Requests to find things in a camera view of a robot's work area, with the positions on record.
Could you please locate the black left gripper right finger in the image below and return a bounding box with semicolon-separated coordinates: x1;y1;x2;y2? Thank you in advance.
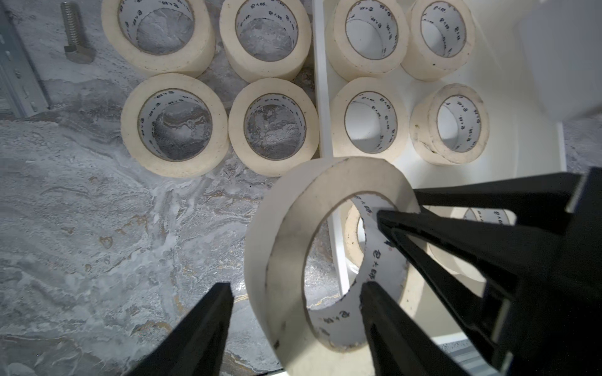
360;282;467;375

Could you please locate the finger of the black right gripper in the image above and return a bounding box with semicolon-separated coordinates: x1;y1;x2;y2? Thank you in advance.
415;172;581;233
377;211;561;348

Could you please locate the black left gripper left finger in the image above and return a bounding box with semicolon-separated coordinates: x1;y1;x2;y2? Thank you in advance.
129;282;234;375

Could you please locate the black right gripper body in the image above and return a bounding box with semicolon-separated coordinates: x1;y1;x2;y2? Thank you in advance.
499;168;601;375

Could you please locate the cream tape roll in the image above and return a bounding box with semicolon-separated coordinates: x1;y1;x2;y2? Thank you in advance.
228;78;320;177
325;1;410;81
244;157;425;375
121;73;230;178
425;205;517;295
343;204;364;269
101;0;216;78
409;83;490;165
330;78;409;162

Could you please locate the white plastic storage tray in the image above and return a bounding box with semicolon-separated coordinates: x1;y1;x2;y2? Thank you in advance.
312;0;568;376

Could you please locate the steel hex bolt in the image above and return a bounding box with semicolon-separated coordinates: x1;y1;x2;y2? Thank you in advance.
61;2;95;64

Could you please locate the perforated metal DIN rail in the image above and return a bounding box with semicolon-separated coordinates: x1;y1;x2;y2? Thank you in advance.
1;4;50;118

